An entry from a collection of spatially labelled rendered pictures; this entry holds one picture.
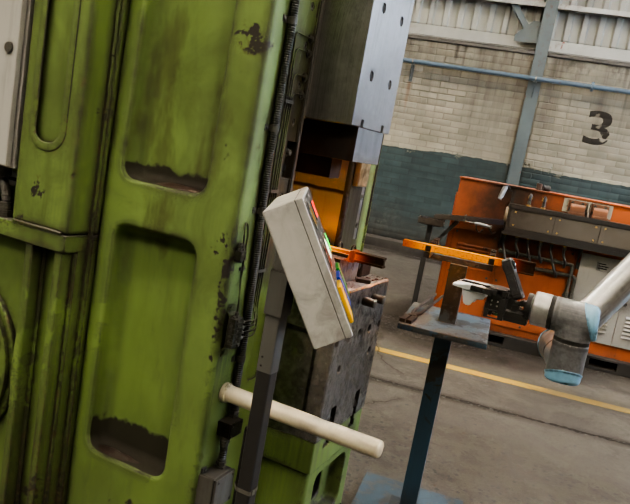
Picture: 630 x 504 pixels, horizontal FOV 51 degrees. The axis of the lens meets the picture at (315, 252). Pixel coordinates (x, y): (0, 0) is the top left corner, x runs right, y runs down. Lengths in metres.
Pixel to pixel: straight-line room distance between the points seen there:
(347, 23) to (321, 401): 1.03
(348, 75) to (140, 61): 0.55
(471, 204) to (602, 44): 4.84
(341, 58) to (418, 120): 7.66
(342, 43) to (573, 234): 3.64
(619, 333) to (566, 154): 4.31
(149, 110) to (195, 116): 0.15
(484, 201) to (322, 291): 4.17
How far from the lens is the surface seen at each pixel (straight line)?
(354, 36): 1.83
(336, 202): 2.24
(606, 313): 1.96
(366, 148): 1.92
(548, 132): 9.42
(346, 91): 1.81
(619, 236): 5.28
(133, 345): 1.95
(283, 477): 2.07
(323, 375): 1.89
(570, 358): 1.83
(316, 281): 1.24
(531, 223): 5.20
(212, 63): 1.78
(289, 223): 1.22
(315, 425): 1.68
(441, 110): 9.45
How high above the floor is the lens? 1.30
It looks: 9 degrees down
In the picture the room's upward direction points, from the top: 10 degrees clockwise
